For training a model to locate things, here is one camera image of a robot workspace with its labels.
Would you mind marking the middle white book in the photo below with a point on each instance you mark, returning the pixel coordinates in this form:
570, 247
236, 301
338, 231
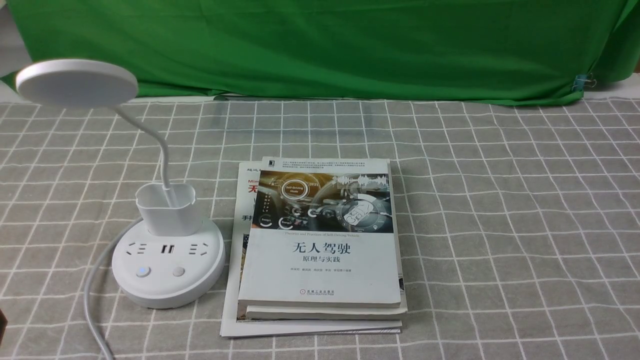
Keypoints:
325, 313

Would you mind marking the white desk lamp with base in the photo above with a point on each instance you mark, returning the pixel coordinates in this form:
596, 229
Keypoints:
174, 254

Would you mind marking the blue binder clip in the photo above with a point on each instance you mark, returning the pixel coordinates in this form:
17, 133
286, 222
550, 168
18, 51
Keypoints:
583, 82

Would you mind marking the green backdrop cloth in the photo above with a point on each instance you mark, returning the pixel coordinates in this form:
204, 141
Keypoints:
503, 52

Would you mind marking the bottom thin magazine book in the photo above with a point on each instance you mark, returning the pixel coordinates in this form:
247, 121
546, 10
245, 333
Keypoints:
232, 326

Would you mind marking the top self-driving textbook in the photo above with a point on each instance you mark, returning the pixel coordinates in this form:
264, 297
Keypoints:
320, 270

